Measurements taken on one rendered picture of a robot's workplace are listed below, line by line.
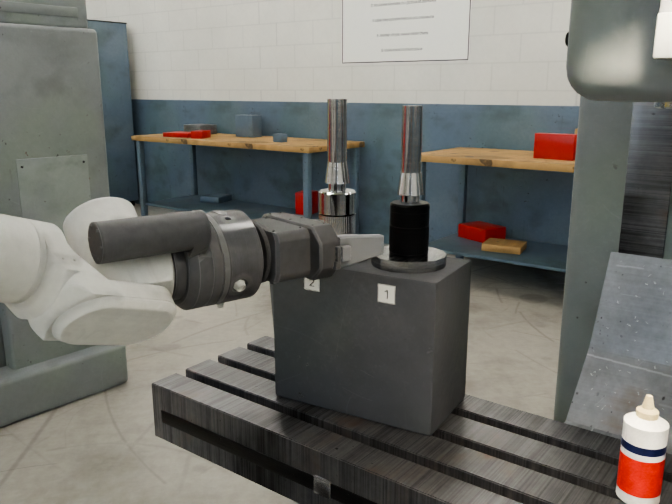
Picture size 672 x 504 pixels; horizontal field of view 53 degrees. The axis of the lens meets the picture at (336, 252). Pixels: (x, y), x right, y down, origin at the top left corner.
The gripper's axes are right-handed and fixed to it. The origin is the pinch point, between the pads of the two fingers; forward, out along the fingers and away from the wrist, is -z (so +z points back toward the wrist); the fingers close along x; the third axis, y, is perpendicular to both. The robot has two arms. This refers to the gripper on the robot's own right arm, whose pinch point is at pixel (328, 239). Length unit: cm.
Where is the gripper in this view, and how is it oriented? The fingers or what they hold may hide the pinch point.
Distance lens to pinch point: 73.1
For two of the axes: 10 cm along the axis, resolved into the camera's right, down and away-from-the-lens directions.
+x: -6.1, -1.9, 7.7
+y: 0.0, 9.7, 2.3
